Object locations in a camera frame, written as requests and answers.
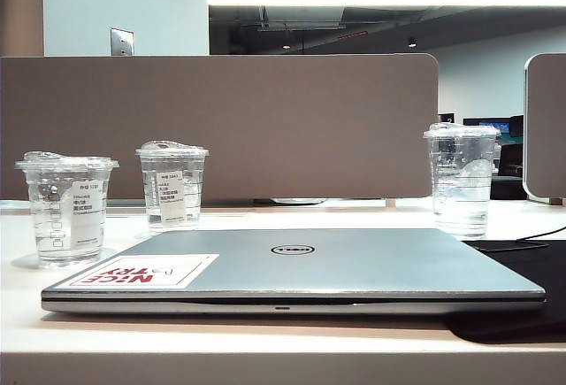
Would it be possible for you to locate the clear plastic cup 5781 label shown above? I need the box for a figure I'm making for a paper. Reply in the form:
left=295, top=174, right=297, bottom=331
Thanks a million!
left=14, top=150, right=120, bottom=270

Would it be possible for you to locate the white ceiling strip light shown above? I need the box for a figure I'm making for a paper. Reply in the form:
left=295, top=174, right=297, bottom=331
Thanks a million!
left=207, top=0, right=566, bottom=7

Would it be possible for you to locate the blue screen computer monitor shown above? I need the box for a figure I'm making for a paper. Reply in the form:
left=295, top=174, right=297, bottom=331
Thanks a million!
left=463, top=118, right=514, bottom=138

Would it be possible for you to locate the tall unlabelled clear plastic cup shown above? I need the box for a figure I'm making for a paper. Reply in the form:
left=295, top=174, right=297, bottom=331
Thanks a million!
left=422, top=122, right=501, bottom=239

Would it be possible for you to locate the metal wall switch plate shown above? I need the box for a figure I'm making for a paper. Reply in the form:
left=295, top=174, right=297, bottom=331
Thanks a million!
left=110, top=27, right=134, bottom=57

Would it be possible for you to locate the aluminium partition rail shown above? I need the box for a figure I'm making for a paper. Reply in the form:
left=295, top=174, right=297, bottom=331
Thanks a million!
left=105, top=197, right=388, bottom=207

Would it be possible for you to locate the black office chair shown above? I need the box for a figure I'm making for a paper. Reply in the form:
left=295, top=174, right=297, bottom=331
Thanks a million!
left=489, top=143, right=525, bottom=200

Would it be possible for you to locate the brown partition with white edge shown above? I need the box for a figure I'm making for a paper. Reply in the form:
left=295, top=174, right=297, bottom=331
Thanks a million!
left=523, top=51, right=566, bottom=204

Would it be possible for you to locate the thin black USB cable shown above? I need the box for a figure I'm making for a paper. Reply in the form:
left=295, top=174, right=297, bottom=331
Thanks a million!
left=516, top=223, right=566, bottom=249

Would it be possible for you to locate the wide brown desk partition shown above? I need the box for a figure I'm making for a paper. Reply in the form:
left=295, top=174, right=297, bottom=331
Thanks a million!
left=0, top=52, right=440, bottom=203

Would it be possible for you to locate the black mouse pad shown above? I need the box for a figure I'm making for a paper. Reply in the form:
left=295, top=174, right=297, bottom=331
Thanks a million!
left=444, top=237, right=566, bottom=344

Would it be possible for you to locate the clear plastic cup 5843 label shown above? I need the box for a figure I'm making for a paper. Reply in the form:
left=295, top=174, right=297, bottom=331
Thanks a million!
left=134, top=140, right=210, bottom=232

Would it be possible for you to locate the silver Dell laptop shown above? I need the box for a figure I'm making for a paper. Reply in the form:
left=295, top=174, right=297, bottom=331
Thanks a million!
left=40, top=227, right=547, bottom=316

